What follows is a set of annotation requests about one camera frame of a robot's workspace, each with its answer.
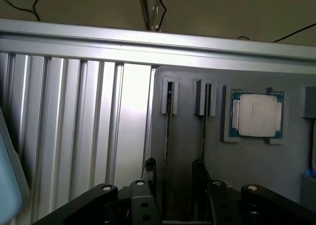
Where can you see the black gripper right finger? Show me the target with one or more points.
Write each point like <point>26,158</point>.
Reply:
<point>222,207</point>

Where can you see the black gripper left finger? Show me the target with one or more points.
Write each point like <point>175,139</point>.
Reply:
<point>143,205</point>

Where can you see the grey parts rack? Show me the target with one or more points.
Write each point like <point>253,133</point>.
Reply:
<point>247,161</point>

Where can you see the small blue part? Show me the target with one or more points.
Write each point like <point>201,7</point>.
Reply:
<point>311,173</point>

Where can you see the CPU with silver lid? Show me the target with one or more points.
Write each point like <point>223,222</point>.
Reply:
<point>258,115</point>

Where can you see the silver metal stand pole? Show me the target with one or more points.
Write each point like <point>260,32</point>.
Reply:
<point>148,10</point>

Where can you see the aluminium table frame rail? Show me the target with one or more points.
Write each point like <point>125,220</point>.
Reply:
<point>148,47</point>

